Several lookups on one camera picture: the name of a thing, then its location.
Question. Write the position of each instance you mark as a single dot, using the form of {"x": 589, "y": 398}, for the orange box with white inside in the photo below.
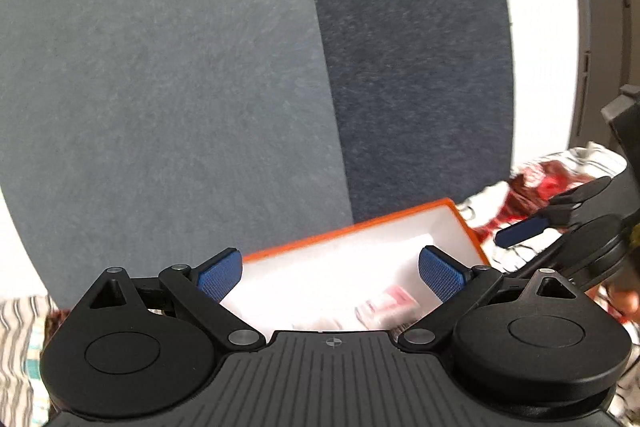
{"x": 350, "y": 257}

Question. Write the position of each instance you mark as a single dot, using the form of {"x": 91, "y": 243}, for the dark grey felt panel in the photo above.
{"x": 410, "y": 82}

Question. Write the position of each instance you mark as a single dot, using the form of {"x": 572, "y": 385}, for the striped cloth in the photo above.
{"x": 20, "y": 347}

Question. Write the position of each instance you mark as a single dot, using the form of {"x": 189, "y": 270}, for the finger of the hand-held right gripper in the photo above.
{"x": 520, "y": 231}
{"x": 542, "y": 257}

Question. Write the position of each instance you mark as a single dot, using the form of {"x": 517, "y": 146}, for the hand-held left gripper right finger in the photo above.
{"x": 442, "y": 274}

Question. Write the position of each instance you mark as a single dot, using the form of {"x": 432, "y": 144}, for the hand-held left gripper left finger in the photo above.
{"x": 217, "y": 274}

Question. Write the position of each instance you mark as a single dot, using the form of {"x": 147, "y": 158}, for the red and white printed blanket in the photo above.
{"x": 530, "y": 187}

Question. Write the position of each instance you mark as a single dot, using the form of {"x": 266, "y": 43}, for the light grey felt panel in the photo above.
{"x": 150, "y": 107}

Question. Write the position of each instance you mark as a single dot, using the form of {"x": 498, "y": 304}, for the grey door frame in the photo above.
{"x": 600, "y": 7}

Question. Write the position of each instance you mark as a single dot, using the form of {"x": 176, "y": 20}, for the pink and red packet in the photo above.
{"x": 387, "y": 307}

